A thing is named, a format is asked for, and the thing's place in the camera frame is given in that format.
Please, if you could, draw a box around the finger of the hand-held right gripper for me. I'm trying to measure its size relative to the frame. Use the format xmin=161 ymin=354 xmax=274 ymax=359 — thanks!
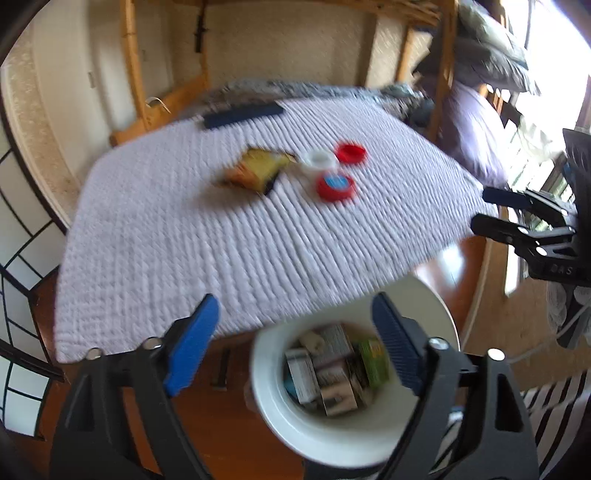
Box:
xmin=482 ymin=186 xmax=576 ymax=228
xmin=470 ymin=214 xmax=574 ymax=260

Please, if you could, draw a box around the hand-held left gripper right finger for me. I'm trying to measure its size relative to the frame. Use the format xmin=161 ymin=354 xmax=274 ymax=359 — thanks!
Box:
xmin=370 ymin=292 xmax=541 ymax=480

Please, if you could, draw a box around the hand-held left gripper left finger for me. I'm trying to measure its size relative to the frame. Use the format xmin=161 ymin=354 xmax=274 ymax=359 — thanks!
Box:
xmin=48 ymin=294 xmax=221 ymax=480

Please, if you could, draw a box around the white round bin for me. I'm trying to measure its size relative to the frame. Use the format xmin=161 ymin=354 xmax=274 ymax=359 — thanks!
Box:
xmin=249 ymin=274 xmax=461 ymax=467

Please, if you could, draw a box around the pile of small cartons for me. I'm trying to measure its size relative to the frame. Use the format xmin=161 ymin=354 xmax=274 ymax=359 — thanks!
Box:
xmin=281 ymin=323 xmax=391 ymax=418

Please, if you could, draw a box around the purple pillow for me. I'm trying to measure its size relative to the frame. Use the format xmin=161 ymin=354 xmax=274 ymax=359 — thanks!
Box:
xmin=442 ymin=83 xmax=509 ymax=186

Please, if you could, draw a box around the white waffle blanket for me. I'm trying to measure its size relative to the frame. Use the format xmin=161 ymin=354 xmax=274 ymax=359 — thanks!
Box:
xmin=54 ymin=85 xmax=499 ymax=365

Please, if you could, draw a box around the grey folded duvet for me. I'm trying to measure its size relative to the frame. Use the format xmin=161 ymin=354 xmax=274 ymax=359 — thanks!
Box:
xmin=455 ymin=0 xmax=542 ymax=96

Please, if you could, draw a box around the plain red lid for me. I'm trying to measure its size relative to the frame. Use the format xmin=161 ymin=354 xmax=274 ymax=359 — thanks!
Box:
xmin=334 ymin=143 xmax=369 ymax=165

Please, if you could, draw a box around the red lid with blue label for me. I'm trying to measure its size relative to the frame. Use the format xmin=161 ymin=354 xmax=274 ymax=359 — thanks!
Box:
xmin=316 ymin=171 xmax=356 ymax=203

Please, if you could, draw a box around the black and white striped rug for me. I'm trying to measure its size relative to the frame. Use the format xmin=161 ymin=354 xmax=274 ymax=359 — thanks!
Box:
xmin=434 ymin=369 xmax=591 ymax=480

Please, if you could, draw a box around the black framed folding screen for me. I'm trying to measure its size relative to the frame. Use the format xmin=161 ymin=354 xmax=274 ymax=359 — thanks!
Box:
xmin=0 ymin=111 xmax=66 ymax=439

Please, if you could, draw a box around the white bottle cap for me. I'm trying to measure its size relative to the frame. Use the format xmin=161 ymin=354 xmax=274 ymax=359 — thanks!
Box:
xmin=300 ymin=151 xmax=341 ymax=174

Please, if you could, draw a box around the yellow snack packet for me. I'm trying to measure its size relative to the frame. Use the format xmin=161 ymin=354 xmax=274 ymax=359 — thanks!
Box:
xmin=217 ymin=148 xmax=299 ymax=197

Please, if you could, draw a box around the black flat case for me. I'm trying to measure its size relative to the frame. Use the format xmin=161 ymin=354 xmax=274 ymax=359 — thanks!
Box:
xmin=202 ymin=102 xmax=285 ymax=131

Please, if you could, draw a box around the grey patterned duvet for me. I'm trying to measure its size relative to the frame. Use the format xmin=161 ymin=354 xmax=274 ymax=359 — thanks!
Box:
xmin=203 ymin=78 xmax=432 ymax=126

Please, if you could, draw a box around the white door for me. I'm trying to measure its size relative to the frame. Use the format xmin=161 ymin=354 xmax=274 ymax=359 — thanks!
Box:
xmin=69 ymin=0 xmax=140 ymax=136

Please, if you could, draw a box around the wooden bunk bed frame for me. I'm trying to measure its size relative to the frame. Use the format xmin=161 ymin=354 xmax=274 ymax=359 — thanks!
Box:
xmin=108 ymin=0 xmax=459 ymax=148

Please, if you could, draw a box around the black hanging strap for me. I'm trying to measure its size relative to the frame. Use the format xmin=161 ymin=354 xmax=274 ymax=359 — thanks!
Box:
xmin=194 ymin=13 xmax=208 ymax=54

